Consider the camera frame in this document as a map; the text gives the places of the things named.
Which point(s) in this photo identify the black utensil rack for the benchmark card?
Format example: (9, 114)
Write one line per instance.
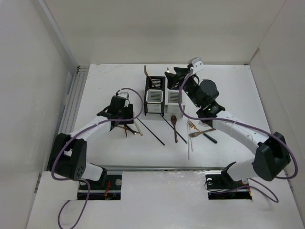
(154, 95)

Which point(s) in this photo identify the rose gold fork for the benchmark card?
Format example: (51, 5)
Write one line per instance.
(195, 134)

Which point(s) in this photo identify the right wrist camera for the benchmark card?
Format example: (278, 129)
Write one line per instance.
(195, 65)

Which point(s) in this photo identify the black round spoon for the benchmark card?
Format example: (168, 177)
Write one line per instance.
(129, 129)

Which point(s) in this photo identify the silver fork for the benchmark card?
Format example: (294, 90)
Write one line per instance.
(202, 123)

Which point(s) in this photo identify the white utensil rack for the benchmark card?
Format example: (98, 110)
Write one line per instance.
(171, 106)

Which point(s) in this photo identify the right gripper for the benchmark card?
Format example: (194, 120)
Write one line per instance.
(173, 79)

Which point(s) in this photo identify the black chopstick left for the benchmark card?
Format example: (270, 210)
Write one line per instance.
(151, 132)

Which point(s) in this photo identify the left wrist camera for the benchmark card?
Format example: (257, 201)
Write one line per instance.
(124, 95)

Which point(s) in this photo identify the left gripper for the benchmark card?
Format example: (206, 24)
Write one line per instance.
(127, 111)

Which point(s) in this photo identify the black chopstick right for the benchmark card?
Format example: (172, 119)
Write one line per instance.
(172, 128)

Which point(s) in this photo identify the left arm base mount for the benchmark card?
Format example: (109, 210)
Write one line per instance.
(108, 189)

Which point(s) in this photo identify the black chopstick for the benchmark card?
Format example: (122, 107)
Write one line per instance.
(172, 128)
(151, 132)

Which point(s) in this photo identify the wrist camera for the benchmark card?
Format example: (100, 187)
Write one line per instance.
(124, 95)
(195, 65)

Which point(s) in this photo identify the brown wooden spoon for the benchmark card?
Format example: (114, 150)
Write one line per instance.
(174, 121)

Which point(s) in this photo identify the copper knife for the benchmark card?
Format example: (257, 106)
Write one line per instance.
(123, 128)

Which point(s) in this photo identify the white chopstick left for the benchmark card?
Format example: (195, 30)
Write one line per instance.
(189, 144)

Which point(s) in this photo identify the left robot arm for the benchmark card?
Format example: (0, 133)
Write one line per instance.
(68, 157)

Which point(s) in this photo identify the aluminium rail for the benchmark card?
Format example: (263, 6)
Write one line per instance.
(159, 168)

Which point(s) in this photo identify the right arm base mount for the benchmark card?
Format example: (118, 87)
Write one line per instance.
(220, 187)

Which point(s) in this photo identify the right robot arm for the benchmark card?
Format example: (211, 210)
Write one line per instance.
(271, 155)

